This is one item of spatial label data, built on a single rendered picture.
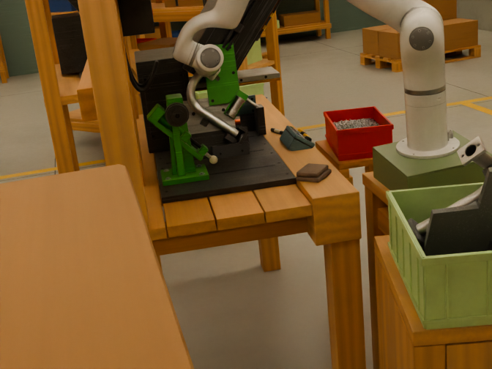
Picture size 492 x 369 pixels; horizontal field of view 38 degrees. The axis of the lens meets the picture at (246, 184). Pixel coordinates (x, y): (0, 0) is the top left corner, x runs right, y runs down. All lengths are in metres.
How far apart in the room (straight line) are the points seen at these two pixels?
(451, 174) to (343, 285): 0.45
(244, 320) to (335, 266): 1.18
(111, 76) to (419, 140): 0.92
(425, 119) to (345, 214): 0.37
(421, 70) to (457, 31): 6.82
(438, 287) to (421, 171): 0.60
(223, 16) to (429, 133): 0.70
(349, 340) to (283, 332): 0.90
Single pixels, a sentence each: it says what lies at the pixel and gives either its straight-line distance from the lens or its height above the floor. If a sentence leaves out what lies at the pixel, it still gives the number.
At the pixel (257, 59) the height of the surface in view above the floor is 0.74.
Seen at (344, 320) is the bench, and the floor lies 0.49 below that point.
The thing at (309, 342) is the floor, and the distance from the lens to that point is 3.05.
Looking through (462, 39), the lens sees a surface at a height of 0.25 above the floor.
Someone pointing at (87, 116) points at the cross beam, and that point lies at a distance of 1.99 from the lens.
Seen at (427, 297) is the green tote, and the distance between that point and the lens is 1.55.
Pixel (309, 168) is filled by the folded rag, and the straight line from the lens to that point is 2.19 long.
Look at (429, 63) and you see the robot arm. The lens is 2.08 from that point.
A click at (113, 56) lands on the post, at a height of 1.36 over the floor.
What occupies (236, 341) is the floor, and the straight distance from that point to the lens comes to 3.10.
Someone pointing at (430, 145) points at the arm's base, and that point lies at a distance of 2.18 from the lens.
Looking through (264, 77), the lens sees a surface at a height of 1.12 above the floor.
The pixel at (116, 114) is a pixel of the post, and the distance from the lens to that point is 1.89.
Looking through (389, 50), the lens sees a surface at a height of 0.24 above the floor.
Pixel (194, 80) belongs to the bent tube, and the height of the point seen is 1.17.
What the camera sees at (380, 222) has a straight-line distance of 2.34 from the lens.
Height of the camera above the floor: 1.61
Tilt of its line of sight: 19 degrees down
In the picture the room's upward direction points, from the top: 6 degrees counter-clockwise
